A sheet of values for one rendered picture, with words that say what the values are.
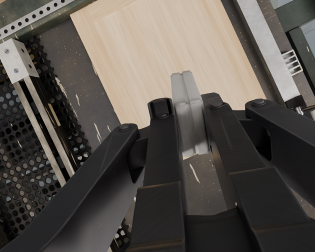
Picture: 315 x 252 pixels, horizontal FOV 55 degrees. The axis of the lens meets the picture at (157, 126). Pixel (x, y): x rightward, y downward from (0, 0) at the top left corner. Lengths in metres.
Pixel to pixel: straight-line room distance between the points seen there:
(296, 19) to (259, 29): 0.16
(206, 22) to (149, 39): 0.18
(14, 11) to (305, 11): 0.91
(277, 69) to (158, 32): 0.37
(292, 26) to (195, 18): 0.31
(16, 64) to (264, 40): 0.75
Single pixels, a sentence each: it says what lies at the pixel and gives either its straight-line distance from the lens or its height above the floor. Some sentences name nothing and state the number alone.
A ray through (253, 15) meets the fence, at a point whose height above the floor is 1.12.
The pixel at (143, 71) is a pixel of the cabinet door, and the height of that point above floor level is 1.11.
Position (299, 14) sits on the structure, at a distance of 1.10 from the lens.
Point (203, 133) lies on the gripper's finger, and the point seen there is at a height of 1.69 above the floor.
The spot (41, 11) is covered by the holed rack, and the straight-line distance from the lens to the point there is 1.05.
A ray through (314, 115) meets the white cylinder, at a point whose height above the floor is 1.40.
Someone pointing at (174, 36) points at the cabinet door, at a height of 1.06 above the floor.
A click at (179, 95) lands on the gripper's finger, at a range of 0.16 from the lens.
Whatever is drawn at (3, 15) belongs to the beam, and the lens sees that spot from 1.11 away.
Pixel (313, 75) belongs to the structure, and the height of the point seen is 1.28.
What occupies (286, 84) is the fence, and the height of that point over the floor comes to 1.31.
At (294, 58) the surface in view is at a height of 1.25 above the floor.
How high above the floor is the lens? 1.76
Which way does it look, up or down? 32 degrees down
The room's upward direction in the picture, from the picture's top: 158 degrees clockwise
